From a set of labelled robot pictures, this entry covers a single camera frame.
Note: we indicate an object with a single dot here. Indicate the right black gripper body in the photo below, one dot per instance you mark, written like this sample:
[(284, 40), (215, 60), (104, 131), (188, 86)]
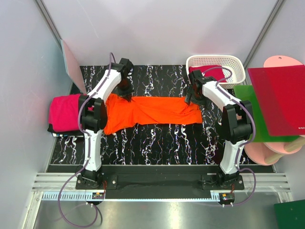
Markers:
[(197, 98)]

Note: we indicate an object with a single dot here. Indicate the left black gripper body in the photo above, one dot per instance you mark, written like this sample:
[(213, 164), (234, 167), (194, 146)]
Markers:
[(125, 88)]

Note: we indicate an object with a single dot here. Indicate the orange t shirt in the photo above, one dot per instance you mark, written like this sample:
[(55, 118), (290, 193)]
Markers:
[(146, 110)]

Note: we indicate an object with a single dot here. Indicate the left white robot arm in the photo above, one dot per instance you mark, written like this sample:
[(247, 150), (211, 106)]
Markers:
[(92, 120)]

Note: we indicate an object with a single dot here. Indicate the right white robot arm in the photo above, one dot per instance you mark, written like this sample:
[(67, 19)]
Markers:
[(237, 126)]

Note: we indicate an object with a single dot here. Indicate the dark red t shirt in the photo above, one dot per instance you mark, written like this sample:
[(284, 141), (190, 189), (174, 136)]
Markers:
[(209, 73)]

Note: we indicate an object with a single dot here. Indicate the white plastic basket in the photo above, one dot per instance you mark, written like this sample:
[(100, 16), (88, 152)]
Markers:
[(227, 69)]

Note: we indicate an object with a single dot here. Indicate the folded black t shirt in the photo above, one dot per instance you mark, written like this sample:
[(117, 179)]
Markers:
[(75, 133)]

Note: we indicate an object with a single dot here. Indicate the folded pink t shirt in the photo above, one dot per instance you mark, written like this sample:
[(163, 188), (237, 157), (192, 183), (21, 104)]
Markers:
[(63, 114)]

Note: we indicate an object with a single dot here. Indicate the pink wooden stand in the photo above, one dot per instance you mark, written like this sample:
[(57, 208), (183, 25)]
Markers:
[(270, 152)]

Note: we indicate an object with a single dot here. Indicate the red plastic board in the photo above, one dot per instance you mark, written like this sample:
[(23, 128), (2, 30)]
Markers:
[(280, 92)]

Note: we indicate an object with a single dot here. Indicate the dark green board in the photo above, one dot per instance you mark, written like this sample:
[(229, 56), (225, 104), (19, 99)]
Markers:
[(290, 215)]

